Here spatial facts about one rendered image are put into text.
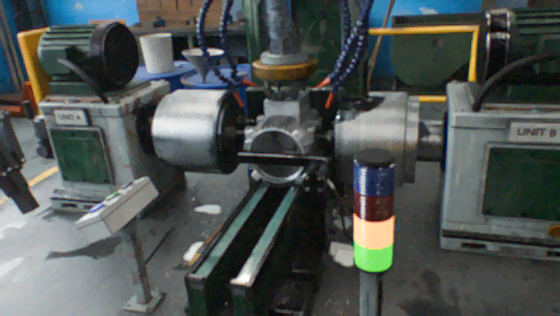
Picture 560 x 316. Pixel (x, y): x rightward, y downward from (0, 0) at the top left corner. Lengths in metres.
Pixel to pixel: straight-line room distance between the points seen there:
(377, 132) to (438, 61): 4.19
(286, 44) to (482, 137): 0.53
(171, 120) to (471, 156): 0.78
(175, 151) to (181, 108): 0.12
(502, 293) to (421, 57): 4.30
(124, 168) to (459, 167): 0.92
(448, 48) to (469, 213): 4.17
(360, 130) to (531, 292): 0.51
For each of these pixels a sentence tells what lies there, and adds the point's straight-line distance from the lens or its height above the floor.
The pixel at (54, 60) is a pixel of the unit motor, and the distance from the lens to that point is 1.46.
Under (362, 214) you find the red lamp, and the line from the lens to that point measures 0.69.
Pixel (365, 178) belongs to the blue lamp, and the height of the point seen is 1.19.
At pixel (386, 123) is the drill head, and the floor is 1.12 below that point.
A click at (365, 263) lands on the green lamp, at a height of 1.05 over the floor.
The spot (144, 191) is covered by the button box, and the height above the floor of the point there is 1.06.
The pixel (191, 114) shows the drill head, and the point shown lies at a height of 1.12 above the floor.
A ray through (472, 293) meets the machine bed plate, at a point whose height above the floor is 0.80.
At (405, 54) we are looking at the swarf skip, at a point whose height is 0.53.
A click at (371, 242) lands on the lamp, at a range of 0.71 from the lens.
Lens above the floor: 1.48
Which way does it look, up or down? 23 degrees down
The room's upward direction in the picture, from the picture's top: 4 degrees counter-clockwise
